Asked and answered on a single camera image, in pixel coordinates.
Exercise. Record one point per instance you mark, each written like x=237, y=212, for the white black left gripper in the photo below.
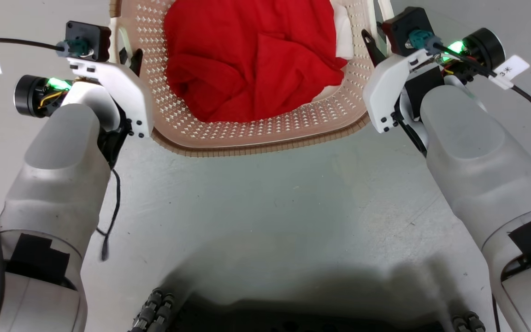
x=127, y=94

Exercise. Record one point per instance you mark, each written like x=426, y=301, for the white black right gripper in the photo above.
x=385, y=87

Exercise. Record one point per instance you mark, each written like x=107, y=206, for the dark robot base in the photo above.
x=302, y=320

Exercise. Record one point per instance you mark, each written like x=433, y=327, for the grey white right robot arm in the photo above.
x=473, y=152

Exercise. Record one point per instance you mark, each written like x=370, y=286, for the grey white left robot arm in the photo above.
x=56, y=184

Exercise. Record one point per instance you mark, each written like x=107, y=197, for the beige perforated plastic laundry basket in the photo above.
x=256, y=131

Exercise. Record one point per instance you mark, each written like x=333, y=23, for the white cloth garment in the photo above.
x=343, y=32

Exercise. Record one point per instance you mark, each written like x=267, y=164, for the red cloth garment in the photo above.
x=251, y=60

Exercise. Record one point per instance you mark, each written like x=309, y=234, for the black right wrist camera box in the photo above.
x=401, y=27

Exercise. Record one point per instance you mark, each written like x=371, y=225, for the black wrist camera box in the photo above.
x=401, y=27
x=91, y=40

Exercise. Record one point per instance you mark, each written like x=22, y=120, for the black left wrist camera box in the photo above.
x=91, y=40

